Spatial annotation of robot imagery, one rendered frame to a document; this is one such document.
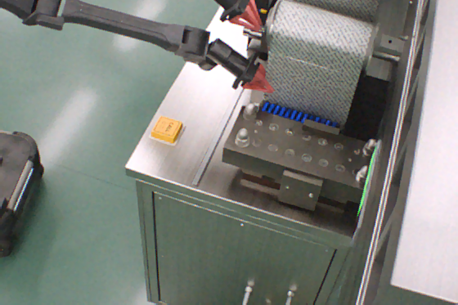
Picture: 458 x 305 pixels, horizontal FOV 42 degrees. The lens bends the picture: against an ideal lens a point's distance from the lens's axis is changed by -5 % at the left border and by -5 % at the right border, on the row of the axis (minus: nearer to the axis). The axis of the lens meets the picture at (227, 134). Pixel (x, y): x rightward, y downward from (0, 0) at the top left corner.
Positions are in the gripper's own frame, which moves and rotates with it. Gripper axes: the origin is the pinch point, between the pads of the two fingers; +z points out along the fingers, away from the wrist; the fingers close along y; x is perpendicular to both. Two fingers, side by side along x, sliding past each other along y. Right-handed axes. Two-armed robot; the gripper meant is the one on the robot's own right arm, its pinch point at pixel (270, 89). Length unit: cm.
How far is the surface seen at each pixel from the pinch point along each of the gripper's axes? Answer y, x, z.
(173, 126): 9.2, -24.9, -13.5
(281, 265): 26, -28, 34
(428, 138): 60, 67, -1
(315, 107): 0.3, 4.9, 11.9
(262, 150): 17.4, -2.3, 5.1
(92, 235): 3, -125, -3
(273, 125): 7.6, -2.5, 5.6
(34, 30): -106, -172, -85
